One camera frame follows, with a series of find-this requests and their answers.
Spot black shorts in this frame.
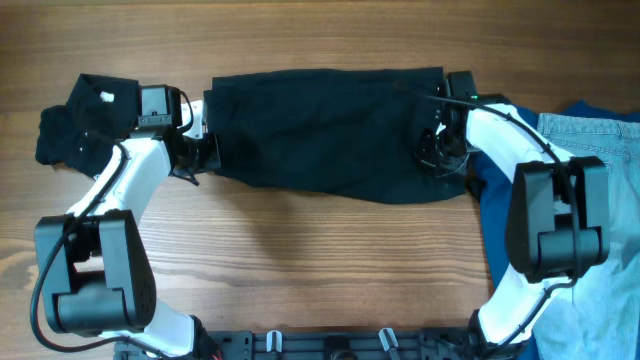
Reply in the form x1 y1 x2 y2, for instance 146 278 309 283
204 67 465 204

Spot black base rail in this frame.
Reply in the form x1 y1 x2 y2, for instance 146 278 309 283
114 327 486 360

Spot left black cable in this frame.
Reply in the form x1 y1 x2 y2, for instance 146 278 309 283
29 88 196 359

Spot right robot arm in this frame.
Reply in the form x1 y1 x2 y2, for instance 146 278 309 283
416 71 609 357

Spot light blue jeans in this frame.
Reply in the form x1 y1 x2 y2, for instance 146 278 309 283
529 112 640 360

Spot folded black polo shirt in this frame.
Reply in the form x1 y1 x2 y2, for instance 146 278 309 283
35 74 140 178

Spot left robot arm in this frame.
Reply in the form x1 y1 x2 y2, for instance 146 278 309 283
29 85 224 359

